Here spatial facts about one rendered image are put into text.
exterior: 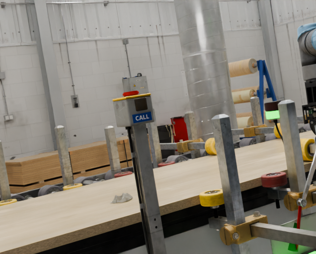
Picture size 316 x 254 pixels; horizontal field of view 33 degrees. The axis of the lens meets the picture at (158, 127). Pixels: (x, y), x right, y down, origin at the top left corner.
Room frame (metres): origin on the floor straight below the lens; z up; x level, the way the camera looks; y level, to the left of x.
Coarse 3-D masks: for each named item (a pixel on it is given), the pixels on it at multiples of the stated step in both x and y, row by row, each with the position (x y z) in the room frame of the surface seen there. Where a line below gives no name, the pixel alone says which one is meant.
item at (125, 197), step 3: (123, 195) 1.72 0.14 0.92; (126, 195) 1.72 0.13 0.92; (129, 195) 1.73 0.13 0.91; (114, 198) 1.70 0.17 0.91; (117, 198) 1.70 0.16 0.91; (120, 198) 1.71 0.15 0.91; (123, 198) 1.68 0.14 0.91; (126, 198) 1.69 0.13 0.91; (129, 198) 1.70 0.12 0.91; (114, 201) 1.69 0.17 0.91; (117, 201) 1.69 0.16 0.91; (120, 201) 1.68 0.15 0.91; (123, 201) 1.68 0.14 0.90
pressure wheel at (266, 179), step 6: (264, 174) 1.73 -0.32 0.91; (270, 174) 1.73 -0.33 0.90; (276, 174) 1.71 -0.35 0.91; (282, 174) 1.68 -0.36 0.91; (264, 180) 1.69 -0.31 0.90; (270, 180) 1.68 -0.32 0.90; (276, 180) 1.67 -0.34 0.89; (282, 180) 1.68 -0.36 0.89; (264, 186) 1.70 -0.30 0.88; (270, 186) 1.68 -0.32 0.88; (276, 186) 1.67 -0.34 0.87; (276, 204) 1.71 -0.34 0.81
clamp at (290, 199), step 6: (312, 186) 1.60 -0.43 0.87; (288, 192) 1.58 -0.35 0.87; (294, 192) 1.56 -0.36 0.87; (300, 192) 1.55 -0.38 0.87; (312, 192) 1.57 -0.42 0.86; (288, 198) 1.55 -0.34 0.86; (294, 198) 1.53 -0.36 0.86; (306, 198) 1.55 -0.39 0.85; (312, 198) 1.57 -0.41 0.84; (288, 204) 1.55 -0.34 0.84; (294, 204) 1.53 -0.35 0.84; (306, 204) 1.55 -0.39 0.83; (312, 204) 1.56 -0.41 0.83
